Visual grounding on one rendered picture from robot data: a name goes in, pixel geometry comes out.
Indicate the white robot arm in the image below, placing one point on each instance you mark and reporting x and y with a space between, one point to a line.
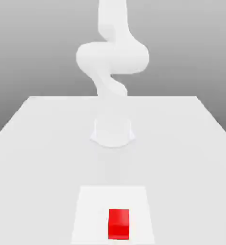
112 57

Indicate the small red cube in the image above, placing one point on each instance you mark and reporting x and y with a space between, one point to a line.
118 224

